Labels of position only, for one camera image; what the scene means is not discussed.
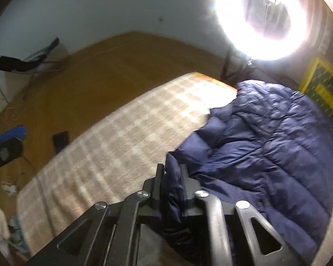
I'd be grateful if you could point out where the navy puffer jacket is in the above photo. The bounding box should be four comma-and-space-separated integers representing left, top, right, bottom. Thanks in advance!
161, 80, 333, 266

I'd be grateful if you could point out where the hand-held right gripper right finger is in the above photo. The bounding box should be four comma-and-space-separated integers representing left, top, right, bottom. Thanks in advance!
180, 164, 303, 266

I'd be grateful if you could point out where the black panel stand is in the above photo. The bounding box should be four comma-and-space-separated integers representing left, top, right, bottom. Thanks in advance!
0, 37, 60, 74

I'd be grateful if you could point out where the black flat pad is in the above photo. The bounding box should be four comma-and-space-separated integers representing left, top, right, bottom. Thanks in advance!
53, 131, 70, 153

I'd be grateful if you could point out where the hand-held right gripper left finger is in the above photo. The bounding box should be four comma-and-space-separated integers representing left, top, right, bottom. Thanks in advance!
25, 163, 165, 266

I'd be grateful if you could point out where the yellow green patterned box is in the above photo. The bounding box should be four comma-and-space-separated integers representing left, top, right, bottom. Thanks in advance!
298, 58, 333, 131

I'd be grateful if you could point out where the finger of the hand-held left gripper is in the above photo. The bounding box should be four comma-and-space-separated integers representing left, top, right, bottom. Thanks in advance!
0, 126, 27, 146

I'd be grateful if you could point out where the black metal clothes rack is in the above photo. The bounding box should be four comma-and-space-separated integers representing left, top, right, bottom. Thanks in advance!
220, 48, 240, 86

